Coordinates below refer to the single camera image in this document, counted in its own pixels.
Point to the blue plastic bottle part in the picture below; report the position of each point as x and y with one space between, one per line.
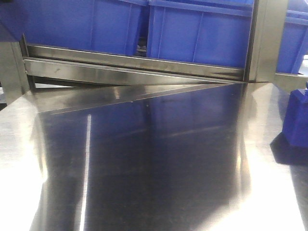
295 125

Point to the blue bin left on shelf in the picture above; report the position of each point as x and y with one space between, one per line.
111 26

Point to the blue bin on shelf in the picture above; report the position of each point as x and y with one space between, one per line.
111 26
214 32
294 43

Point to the blue bin middle on shelf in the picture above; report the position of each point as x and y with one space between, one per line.
214 32

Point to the blue bin right on shelf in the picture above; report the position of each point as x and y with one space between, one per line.
294 43

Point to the stainless steel shelf frame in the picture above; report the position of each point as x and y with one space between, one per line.
23 65

